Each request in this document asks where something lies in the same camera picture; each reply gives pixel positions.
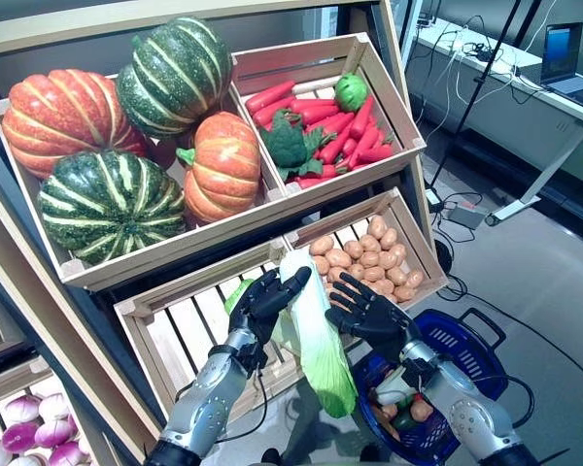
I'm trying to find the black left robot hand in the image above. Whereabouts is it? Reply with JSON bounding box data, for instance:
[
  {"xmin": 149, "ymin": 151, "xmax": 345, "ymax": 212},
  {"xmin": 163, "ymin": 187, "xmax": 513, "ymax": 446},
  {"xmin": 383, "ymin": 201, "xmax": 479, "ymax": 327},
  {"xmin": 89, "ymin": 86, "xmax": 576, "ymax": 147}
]
[{"xmin": 227, "ymin": 265, "xmax": 313, "ymax": 351}]

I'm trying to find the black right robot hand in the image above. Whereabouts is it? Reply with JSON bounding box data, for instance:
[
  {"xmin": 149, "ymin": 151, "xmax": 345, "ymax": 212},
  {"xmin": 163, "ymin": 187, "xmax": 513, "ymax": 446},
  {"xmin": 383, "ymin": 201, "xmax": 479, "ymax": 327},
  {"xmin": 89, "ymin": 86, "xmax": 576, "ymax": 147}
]
[{"xmin": 324, "ymin": 271, "xmax": 424, "ymax": 363}]

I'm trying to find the green white napa cabbage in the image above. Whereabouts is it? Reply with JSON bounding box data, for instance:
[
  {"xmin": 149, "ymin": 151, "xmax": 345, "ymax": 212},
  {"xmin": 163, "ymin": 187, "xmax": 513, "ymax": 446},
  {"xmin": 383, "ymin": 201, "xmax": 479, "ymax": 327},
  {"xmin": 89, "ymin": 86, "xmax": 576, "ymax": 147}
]
[
  {"xmin": 223, "ymin": 279, "xmax": 302, "ymax": 358},
  {"xmin": 277, "ymin": 250, "xmax": 360, "ymax": 419},
  {"xmin": 371, "ymin": 368, "xmax": 419, "ymax": 407}
]

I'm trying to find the blue plastic shopping basket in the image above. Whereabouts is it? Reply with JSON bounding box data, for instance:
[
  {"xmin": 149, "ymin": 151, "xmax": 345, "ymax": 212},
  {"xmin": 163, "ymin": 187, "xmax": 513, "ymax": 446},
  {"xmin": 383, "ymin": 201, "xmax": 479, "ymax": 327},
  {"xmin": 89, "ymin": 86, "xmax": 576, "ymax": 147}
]
[{"xmin": 352, "ymin": 308, "xmax": 509, "ymax": 455}]

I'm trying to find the wooden cabbage crate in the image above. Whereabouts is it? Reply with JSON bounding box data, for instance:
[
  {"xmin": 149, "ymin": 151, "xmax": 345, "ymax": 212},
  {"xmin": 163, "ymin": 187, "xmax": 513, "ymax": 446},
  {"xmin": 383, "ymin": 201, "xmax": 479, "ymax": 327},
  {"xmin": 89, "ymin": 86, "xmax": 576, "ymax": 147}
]
[{"xmin": 114, "ymin": 237, "xmax": 365, "ymax": 418}]

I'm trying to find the black round base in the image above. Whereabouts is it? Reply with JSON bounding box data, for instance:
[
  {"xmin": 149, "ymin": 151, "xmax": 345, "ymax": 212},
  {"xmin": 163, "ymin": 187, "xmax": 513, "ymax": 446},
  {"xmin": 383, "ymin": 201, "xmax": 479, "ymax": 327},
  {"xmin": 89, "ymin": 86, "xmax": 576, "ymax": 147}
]
[{"xmin": 431, "ymin": 237, "xmax": 456, "ymax": 276}]

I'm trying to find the green bell pepper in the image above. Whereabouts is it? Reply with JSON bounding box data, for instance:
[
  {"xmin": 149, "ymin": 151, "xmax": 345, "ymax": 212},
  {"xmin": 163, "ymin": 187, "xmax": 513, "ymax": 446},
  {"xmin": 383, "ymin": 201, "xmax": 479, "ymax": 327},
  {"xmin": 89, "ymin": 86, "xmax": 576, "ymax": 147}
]
[{"xmin": 391, "ymin": 410, "xmax": 422, "ymax": 433}]

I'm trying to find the wooden potato crate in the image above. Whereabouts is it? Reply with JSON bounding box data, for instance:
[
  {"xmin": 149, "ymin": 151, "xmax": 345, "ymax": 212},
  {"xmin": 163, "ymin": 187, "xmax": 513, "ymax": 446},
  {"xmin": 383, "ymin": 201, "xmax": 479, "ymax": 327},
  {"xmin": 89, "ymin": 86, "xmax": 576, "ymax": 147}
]
[{"xmin": 282, "ymin": 187, "xmax": 449, "ymax": 312}]

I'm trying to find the wide wooden pumpkin crate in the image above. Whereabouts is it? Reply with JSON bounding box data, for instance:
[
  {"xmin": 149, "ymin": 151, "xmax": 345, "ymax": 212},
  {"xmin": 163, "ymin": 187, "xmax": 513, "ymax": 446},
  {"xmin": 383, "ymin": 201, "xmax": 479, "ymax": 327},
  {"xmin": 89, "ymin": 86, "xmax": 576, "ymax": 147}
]
[{"xmin": 0, "ymin": 72, "xmax": 292, "ymax": 292}]

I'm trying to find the grey box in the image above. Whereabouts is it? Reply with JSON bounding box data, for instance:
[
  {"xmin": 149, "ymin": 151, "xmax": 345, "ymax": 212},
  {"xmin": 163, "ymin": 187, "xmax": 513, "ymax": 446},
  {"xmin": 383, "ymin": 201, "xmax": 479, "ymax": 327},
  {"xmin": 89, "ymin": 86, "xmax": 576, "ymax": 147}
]
[{"xmin": 446, "ymin": 203, "xmax": 490, "ymax": 230}]

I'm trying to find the small orange pumpkin green stem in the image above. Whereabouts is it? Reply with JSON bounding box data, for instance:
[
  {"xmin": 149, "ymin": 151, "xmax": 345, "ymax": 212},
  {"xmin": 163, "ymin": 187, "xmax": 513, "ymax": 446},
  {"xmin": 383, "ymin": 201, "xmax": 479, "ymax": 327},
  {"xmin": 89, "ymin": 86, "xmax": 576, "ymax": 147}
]
[{"xmin": 175, "ymin": 111, "xmax": 262, "ymax": 224}]

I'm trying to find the wooden carrot crate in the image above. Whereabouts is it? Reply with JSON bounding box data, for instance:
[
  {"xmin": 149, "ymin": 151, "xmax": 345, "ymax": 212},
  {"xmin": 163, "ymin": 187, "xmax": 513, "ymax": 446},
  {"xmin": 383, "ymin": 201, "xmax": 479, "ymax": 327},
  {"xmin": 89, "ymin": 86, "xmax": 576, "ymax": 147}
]
[{"xmin": 230, "ymin": 32, "xmax": 427, "ymax": 200}]

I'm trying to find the dark green broccoli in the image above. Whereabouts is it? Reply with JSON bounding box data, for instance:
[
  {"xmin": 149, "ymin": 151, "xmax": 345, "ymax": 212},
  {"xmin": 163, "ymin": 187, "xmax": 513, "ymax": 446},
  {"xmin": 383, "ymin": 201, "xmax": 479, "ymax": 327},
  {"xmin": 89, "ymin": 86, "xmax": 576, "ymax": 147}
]
[{"xmin": 259, "ymin": 109, "xmax": 339, "ymax": 183}]

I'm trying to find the red toy carrot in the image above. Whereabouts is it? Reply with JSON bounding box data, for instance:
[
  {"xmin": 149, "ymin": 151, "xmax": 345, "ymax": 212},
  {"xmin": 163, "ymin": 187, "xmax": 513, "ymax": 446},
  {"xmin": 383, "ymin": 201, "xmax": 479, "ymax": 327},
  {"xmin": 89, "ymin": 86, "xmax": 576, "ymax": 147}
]
[
  {"xmin": 290, "ymin": 98, "xmax": 339, "ymax": 114},
  {"xmin": 348, "ymin": 94, "xmax": 375, "ymax": 142},
  {"xmin": 319, "ymin": 126, "xmax": 355, "ymax": 165},
  {"xmin": 251, "ymin": 95, "xmax": 296, "ymax": 128},
  {"xmin": 357, "ymin": 144, "xmax": 394, "ymax": 165},
  {"xmin": 348, "ymin": 124, "xmax": 381, "ymax": 169},
  {"xmin": 244, "ymin": 80, "xmax": 297, "ymax": 116}
]

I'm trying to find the green striped pumpkin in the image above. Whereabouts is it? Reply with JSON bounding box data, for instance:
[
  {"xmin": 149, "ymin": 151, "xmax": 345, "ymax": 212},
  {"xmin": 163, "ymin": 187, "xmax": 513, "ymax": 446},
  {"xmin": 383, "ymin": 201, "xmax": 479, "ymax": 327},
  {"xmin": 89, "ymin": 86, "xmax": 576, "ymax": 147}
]
[
  {"xmin": 115, "ymin": 17, "xmax": 234, "ymax": 141},
  {"xmin": 36, "ymin": 150, "xmax": 187, "ymax": 266}
]

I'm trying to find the purple white onion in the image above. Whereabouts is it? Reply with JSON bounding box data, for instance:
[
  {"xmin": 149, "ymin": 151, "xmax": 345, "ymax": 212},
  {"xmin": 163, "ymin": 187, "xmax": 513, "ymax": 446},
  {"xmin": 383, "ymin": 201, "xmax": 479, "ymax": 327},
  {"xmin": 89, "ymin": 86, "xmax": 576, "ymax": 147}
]
[
  {"xmin": 0, "ymin": 421, "xmax": 41, "ymax": 455},
  {"xmin": 3, "ymin": 393, "xmax": 43, "ymax": 424},
  {"xmin": 37, "ymin": 391, "xmax": 72, "ymax": 421},
  {"xmin": 48, "ymin": 440, "xmax": 86, "ymax": 466},
  {"xmin": 33, "ymin": 417, "xmax": 74, "ymax": 449}
]

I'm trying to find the light green round cabbage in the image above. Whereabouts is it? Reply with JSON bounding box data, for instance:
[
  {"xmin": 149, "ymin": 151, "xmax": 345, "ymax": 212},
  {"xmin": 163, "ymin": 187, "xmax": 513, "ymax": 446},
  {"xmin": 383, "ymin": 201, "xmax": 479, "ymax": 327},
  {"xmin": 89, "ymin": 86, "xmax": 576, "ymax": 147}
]
[{"xmin": 333, "ymin": 72, "xmax": 370, "ymax": 113}]

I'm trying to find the white desk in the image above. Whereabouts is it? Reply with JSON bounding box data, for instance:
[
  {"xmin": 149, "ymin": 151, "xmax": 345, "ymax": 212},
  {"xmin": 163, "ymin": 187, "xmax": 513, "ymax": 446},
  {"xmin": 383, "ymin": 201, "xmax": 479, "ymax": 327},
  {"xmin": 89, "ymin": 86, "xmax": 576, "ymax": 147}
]
[{"xmin": 407, "ymin": 14, "xmax": 583, "ymax": 227}]

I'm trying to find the black tripod pole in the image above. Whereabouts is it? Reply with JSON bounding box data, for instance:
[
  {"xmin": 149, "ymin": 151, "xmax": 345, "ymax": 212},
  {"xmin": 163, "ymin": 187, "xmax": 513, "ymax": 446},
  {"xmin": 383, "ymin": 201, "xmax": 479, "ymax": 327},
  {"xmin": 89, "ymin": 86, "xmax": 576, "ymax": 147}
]
[{"xmin": 427, "ymin": 0, "xmax": 524, "ymax": 190}]

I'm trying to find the wooden onion crate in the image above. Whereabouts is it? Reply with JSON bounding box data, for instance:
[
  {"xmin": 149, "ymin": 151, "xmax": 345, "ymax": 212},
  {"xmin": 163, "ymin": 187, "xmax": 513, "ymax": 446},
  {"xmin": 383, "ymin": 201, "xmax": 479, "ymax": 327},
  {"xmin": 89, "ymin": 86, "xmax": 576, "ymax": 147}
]
[{"xmin": 0, "ymin": 356, "xmax": 108, "ymax": 466}]

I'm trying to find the dark wooden crate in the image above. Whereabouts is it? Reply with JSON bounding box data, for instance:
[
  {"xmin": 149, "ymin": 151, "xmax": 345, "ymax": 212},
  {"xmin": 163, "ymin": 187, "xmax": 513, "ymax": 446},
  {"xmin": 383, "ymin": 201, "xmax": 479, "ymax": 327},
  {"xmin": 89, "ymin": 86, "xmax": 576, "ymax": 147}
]
[{"xmin": 0, "ymin": 271, "xmax": 40, "ymax": 370}]

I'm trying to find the large orange striped pumpkin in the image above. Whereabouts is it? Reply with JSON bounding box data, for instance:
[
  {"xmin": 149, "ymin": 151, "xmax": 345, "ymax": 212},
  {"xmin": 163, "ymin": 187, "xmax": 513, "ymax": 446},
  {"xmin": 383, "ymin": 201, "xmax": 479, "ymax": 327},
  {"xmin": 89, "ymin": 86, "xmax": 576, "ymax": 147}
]
[{"xmin": 1, "ymin": 69, "xmax": 150, "ymax": 180}]

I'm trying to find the black router with antennas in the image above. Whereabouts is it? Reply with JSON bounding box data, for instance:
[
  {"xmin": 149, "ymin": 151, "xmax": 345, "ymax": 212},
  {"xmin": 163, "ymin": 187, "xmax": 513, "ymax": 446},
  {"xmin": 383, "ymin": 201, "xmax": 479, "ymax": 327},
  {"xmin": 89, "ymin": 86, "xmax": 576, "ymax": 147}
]
[{"xmin": 415, "ymin": 0, "xmax": 436, "ymax": 26}]

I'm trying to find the open grey laptop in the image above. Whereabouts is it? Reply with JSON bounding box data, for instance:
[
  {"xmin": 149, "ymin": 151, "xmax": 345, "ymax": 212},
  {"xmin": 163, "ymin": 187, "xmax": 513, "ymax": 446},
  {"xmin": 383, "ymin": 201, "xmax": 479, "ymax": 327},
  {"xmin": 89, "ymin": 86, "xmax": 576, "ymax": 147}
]
[{"xmin": 538, "ymin": 21, "xmax": 583, "ymax": 108}]

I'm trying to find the wooden display stand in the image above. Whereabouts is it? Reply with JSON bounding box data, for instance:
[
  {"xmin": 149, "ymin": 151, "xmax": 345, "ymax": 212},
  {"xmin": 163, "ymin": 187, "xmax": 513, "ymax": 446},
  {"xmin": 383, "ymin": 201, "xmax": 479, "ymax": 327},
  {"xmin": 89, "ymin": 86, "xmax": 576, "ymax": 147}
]
[{"xmin": 0, "ymin": 0, "xmax": 436, "ymax": 466}]

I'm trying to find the long black floor cable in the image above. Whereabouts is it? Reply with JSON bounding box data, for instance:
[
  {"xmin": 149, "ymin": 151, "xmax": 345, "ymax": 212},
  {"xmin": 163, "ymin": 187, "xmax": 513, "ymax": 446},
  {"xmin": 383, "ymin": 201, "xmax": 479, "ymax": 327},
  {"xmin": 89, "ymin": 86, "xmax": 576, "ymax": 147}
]
[{"xmin": 436, "ymin": 271, "xmax": 583, "ymax": 378}]

